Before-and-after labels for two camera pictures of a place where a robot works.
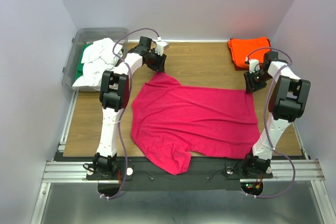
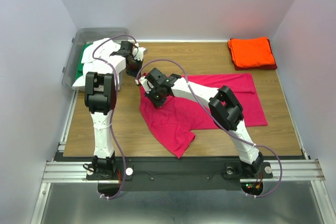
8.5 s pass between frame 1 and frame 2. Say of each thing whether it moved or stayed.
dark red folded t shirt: stayed
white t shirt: stayed
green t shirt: stayed
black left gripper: moved
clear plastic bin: stayed
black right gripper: moved
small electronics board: stayed
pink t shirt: moved
